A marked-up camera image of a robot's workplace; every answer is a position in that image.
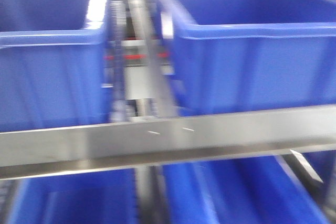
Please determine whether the upper right blue bin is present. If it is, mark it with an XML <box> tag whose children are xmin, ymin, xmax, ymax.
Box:
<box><xmin>156</xmin><ymin>0</ymin><xmax>335</xmax><ymax>115</ymax></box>

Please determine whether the blue bin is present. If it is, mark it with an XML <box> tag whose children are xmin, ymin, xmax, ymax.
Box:
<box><xmin>1</xmin><ymin>0</ymin><xmax>109</xmax><ymax>132</ymax></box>
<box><xmin>156</xmin><ymin>0</ymin><xmax>335</xmax><ymax>115</ymax></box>
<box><xmin>6</xmin><ymin>169</ymin><xmax>139</xmax><ymax>223</ymax></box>
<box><xmin>163</xmin><ymin>156</ymin><xmax>328</xmax><ymax>223</ymax></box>

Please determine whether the lower left blue bin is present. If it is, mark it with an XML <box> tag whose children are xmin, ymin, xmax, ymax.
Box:
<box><xmin>6</xmin><ymin>169</ymin><xmax>139</xmax><ymax>223</ymax></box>

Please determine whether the upper left blue bin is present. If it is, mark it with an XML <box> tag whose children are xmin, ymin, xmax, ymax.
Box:
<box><xmin>1</xmin><ymin>0</ymin><xmax>109</xmax><ymax>132</ymax></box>

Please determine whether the lower right blue bin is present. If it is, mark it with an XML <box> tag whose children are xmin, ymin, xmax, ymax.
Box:
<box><xmin>163</xmin><ymin>156</ymin><xmax>328</xmax><ymax>223</ymax></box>

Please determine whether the steel shelf front rail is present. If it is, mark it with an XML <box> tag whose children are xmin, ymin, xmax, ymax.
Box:
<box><xmin>1</xmin><ymin>105</ymin><xmax>335</xmax><ymax>180</ymax></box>

